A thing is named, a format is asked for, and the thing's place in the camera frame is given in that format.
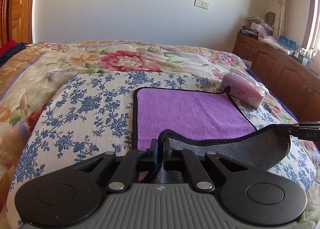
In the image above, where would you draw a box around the wooden slatted wardrobe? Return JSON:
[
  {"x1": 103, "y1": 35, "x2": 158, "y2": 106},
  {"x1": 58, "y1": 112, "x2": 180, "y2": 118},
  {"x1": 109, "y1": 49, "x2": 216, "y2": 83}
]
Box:
[{"x1": 0, "y1": 0, "x2": 9, "y2": 47}]

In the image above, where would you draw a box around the blue box on cabinet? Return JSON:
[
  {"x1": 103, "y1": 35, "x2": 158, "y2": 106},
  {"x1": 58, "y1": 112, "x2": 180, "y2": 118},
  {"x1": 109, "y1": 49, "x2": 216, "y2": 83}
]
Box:
[{"x1": 278, "y1": 35, "x2": 297, "y2": 50}]

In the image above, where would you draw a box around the floral bed quilt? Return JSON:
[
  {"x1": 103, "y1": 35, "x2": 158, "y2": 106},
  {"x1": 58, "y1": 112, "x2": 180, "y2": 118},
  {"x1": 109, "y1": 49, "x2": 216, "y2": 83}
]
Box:
[{"x1": 1, "y1": 41, "x2": 319, "y2": 228}]

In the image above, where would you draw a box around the blue floral white cloth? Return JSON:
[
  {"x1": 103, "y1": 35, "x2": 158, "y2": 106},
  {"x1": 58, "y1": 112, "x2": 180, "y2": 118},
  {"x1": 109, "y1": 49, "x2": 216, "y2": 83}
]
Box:
[{"x1": 7, "y1": 71, "x2": 317, "y2": 229}]

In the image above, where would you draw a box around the purple and grey towel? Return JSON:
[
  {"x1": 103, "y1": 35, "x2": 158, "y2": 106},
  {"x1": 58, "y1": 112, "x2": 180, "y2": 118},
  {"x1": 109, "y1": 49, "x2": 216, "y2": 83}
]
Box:
[{"x1": 132, "y1": 87, "x2": 291, "y2": 170}]

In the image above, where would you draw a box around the wooden door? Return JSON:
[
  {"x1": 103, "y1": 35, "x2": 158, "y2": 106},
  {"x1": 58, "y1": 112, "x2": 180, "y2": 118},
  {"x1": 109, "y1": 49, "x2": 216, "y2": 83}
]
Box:
[{"x1": 6, "y1": 0, "x2": 33, "y2": 43}]

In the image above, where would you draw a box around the wooden cabinet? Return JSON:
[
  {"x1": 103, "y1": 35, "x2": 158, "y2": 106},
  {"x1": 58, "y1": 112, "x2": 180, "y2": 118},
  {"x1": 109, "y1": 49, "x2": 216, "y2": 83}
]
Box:
[{"x1": 233, "y1": 33, "x2": 319, "y2": 122}]

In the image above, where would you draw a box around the pink box on cabinet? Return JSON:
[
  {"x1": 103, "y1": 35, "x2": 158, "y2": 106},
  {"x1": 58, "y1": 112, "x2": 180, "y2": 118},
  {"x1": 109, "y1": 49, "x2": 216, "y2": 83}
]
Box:
[{"x1": 251, "y1": 22, "x2": 273, "y2": 38}]

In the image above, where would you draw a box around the white wall switch socket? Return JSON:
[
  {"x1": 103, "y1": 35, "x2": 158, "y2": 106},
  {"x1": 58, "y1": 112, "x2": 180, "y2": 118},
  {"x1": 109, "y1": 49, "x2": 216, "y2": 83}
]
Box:
[{"x1": 194, "y1": 0, "x2": 209, "y2": 10}]

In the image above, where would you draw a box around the red blanket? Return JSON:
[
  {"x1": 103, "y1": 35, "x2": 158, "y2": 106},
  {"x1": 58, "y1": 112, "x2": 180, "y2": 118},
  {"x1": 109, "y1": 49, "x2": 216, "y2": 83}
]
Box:
[{"x1": 0, "y1": 40, "x2": 18, "y2": 56}]

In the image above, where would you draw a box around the pink tissue pack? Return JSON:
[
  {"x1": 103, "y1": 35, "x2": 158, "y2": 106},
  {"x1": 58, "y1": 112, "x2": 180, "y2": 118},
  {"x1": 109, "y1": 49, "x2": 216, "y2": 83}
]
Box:
[{"x1": 220, "y1": 70, "x2": 266, "y2": 109}]

